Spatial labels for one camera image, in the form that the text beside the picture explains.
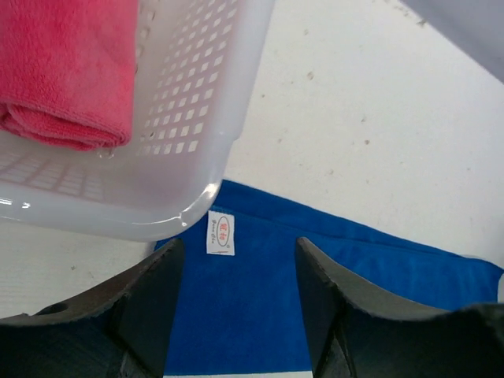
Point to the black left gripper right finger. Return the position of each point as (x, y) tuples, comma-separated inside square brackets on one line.
[(355, 328)]

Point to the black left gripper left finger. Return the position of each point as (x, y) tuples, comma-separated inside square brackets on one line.
[(119, 328)]

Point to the pink microfiber towel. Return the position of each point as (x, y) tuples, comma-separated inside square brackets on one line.
[(67, 71)]

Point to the blue microfiber towel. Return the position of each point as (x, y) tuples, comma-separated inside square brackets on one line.
[(239, 312)]

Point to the white plastic basket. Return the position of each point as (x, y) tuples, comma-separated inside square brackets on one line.
[(196, 66)]

